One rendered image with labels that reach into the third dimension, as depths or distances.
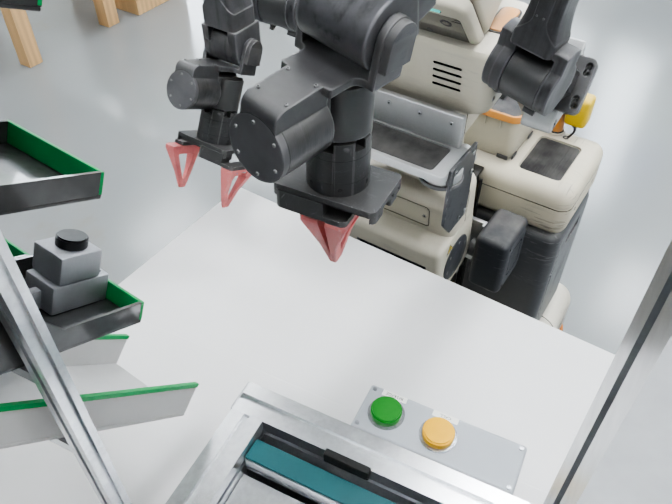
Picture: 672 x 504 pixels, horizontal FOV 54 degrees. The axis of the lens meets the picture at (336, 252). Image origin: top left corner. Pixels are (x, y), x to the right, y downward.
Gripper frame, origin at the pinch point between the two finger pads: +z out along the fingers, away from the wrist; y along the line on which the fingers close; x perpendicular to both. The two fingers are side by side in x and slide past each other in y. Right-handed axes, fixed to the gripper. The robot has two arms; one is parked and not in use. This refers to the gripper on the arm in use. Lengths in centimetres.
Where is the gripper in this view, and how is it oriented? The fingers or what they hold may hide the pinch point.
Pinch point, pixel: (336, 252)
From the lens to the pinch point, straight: 65.9
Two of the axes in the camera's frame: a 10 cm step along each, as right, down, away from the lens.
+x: 4.4, -6.0, 6.7
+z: -0.2, 7.3, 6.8
